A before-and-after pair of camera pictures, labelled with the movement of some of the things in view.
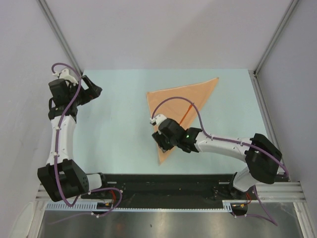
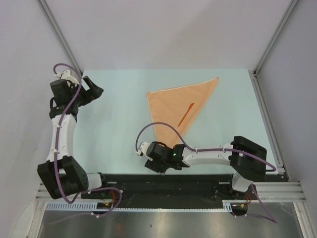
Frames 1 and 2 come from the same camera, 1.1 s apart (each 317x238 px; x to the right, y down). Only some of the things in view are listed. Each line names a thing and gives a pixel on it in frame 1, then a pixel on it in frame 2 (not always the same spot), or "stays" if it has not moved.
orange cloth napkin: (175, 109) stays
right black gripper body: (165, 143) → (160, 166)
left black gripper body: (85, 95) stays
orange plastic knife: (185, 114) stays
